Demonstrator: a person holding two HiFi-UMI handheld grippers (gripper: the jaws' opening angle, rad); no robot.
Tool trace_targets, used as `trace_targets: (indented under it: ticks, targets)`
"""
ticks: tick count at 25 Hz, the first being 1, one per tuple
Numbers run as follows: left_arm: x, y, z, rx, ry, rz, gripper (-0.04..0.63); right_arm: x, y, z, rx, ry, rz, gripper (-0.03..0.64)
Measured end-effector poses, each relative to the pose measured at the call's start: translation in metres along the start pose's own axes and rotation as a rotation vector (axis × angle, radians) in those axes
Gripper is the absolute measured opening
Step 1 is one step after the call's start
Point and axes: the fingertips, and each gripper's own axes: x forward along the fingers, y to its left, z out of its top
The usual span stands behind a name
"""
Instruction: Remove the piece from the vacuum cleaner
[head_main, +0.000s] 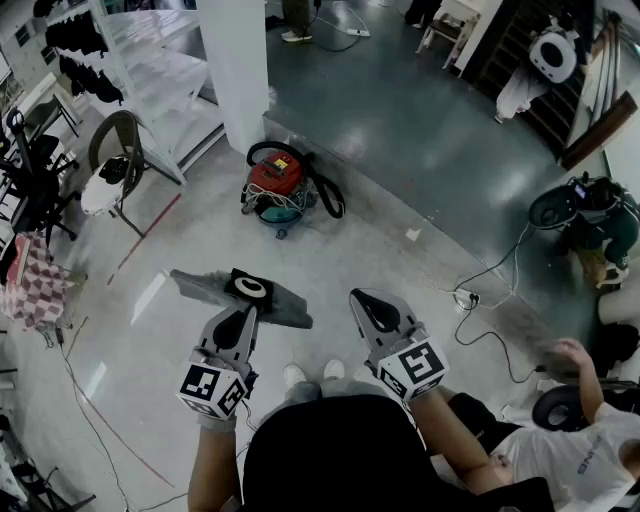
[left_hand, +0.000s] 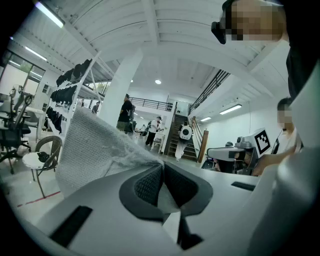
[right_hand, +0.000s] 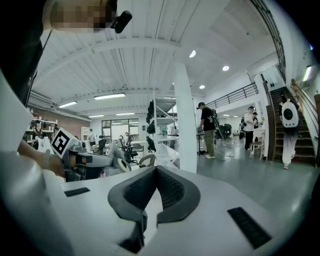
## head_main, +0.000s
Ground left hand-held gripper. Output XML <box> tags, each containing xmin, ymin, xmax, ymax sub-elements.
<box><xmin>174</xmin><ymin>304</ymin><xmax>261</xmax><ymax>420</ymax></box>

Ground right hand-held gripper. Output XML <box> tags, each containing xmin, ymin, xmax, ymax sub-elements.
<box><xmin>348</xmin><ymin>288</ymin><xmax>450</xmax><ymax>404</ymax></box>

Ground grey vacuum floor head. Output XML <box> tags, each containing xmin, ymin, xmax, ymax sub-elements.
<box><xmin>169</xmin><ymin>267</ymin><xmax>315</xmax><ymax>331</ymax></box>

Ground person's right forearm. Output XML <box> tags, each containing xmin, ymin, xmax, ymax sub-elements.
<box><xmin>407</xmin><ymin>387</ymin><xmax>504</xmax><ymax>496</ymax></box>

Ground person's left forearm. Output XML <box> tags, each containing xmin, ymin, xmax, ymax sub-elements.
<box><xmin>187</xmin><ymin>424</ymin><xmax>242</xmax><ymax>512</ymax></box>

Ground person's grey jeans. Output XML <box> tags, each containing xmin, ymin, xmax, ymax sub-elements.
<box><xmin>284</xmin><ymin>377</ymin><xmax>401</xmax><ymax>401</ymax></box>

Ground white wristband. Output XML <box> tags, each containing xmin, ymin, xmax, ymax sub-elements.
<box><xmin>197</xmin><ymin>412</ymin><xmax>237</xmax><ymax>436</ymax></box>

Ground person's black shirt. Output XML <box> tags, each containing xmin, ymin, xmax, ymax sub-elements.
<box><xmin>242</xmin><ymin>394</ymin><xmax>551</xmax><ymax>512</ymax></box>

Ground white seat cushion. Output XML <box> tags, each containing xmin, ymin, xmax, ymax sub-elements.
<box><xmin>80</xmin><ymin>157</ymin><xmax>134</xmax><ymax>216</ymax></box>

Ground pink checkered cloth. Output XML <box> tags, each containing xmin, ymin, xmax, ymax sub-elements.
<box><xmin>0</xmin><ymin>232</ymin><xmax>77</xmax><ymax>332</ymax></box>

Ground black cap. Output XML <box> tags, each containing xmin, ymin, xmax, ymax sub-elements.
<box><xmin>98</xmin><ymin>156</ymin><xmax>133</xmax><ymax>184</ymax></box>

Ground brown wicker chair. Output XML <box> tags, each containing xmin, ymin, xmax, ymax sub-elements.
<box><xmin>88</xmin><ymin>109</ymin><xmax>187</xmax><ymax>239</ymax></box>

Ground red box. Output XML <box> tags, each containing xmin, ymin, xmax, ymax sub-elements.
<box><xmin>12</xmin><ymin>234</ymin><xmax>35</xmax><ymax>272</ymax></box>

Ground black office chair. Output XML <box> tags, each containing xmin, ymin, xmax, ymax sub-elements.
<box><xmin>0</xmin><ymin>109</ymin><xmax>84</xmax><ymax>242</ymax></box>

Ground white metal shelf rack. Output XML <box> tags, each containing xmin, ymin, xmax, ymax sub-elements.
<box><xmin>44</xmin><ymin>0</ymin><xmax>227</xmax><ymax>186</ymax></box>

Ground dark wooden staircase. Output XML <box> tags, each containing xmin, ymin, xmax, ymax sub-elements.
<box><xmin>472</xmin><ymin>0</ymin><xmax>639</xmax><ymax>171</ymax></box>

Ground black hanging garments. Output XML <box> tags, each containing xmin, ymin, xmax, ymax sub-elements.
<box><xmin>43</xmin><ymin>9</ymin><xmax>125</xmax><ymax>107</ymax></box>

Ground wooden chair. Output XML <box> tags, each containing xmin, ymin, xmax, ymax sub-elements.
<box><xmin>416</xmin><ymin>12</ymin><xmax>482</xmax><ymax>72</ymax></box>

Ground white round-window device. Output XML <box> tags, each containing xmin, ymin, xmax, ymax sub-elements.
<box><xmin>528</xmin><ymin>28</ymin><xmax>577</xmax><ymax>85</ymax></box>

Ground black floor cable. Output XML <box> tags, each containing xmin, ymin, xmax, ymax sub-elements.
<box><xmin>49</xmin><ymin>319</ymin><xmax>189</xmax><ymax>512</ymax></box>
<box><xmin>299</xmin><ymin>0</ymin><xmax>362</xmax><ymax>54</ymax></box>
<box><xmin>453</xmin><ymin>299</ymin><xmax>547</xmax><ymax>385</ymax></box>

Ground black corrugated vacuum hose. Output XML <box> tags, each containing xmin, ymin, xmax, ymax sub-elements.
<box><xmin>247</xmin><ymin>140</ymin><xmax>346</xmax><ymax>220</ymax></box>

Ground white floor cable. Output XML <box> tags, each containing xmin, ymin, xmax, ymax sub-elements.
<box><xmin>423</xmin><ymin>219</ymin><xmax>532</xmax><ymax>310</ymax></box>

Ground white vacuum power cord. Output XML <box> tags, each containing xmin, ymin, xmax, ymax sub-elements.
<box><xmin>243</xmin><ymin>182</ymin><xmax>301</xmax><ymax>212</ymax></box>

